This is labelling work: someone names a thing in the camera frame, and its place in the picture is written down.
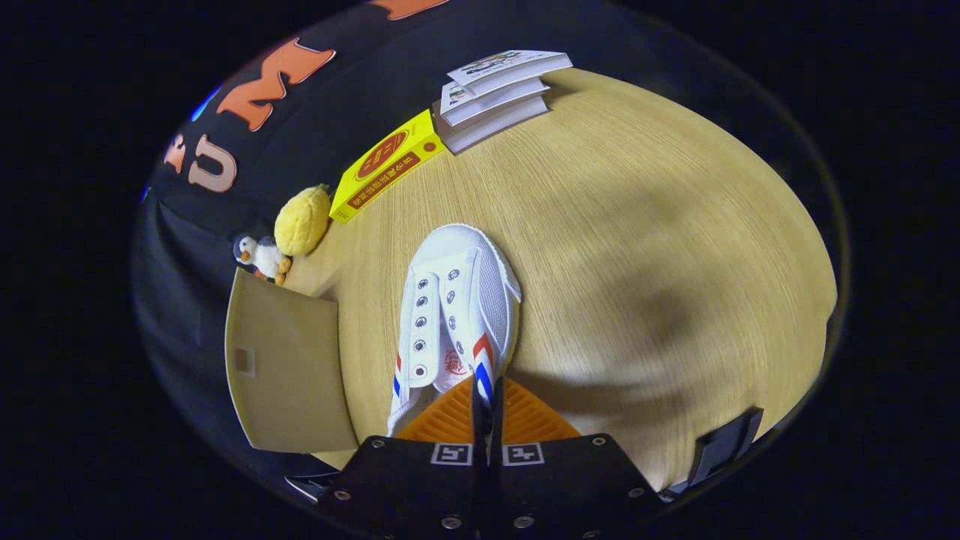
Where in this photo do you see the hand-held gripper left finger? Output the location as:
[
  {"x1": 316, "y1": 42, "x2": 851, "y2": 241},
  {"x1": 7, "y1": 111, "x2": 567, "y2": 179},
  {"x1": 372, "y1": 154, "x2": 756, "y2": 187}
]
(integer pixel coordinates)
[{"x1": 319, "y1": 377, "x2": 492, "y2": 540}]

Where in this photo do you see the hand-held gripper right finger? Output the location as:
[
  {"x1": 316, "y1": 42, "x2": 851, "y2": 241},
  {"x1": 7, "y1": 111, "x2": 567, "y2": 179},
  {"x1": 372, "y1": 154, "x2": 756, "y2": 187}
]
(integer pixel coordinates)
[{"x1": 491, "y1": 377, "x2": 665, "y2": 540}]

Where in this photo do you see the cream fabric storage box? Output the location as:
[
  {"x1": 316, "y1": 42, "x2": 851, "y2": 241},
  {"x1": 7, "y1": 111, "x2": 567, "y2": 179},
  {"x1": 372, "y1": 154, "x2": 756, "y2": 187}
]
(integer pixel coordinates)
[{"x1": 225, "y1": 268, "x2": 359, "y2": 455}]

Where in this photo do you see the white canvas shoe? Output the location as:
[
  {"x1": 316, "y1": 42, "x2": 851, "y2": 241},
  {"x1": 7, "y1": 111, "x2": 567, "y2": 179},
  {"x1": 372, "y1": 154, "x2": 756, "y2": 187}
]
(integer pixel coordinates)
[{"x1": 386, "y1": 223, "x2": 522, "y2": 438}]

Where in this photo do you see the penguin plush toy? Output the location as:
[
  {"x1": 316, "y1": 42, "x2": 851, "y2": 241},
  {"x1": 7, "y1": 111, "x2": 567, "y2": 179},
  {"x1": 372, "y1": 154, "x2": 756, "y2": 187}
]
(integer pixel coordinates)
[{"x1": 232, "y1": 235, "x2": 293, "y2": 286}]

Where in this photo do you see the yellow fluffy plush ball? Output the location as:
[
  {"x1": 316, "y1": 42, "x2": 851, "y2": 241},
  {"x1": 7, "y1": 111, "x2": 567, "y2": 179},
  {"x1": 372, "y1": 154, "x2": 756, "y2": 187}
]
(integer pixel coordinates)
[{"x1": 274, "y1": 184, "x2": 332, "y2": 257}]

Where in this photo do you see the yellow book with red circle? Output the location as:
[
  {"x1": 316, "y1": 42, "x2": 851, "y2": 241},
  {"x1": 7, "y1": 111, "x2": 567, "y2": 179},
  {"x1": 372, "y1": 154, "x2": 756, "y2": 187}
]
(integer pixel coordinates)
[{"x1": 329, "y1": 109, "x2": 446, "y2": 224}]

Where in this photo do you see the white book with green print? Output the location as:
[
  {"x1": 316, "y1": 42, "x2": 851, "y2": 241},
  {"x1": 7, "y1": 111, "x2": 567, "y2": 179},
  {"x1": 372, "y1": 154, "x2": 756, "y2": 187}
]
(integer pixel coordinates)
[{"x1": 439, "y1": 75, "x2": 552, "y2": 127}]

